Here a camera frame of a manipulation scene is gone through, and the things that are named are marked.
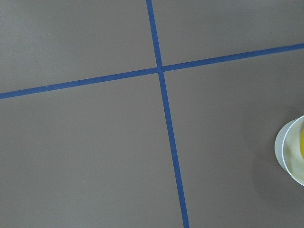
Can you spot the yellow lemon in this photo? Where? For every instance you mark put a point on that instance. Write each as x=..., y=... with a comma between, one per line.
x=301, y=143

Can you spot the white bowl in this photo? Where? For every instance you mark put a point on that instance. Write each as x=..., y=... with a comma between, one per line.
x=287, y=149

